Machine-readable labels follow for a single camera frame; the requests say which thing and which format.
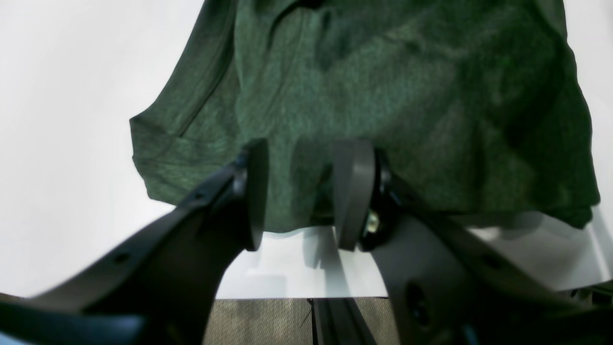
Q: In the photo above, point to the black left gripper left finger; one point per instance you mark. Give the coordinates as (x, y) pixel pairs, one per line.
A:
(158, 286)

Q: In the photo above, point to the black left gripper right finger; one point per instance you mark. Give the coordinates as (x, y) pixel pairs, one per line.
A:
(445, 285)

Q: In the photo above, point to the dark green long-sleeve shirt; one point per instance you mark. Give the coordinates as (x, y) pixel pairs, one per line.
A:
(476, 103)

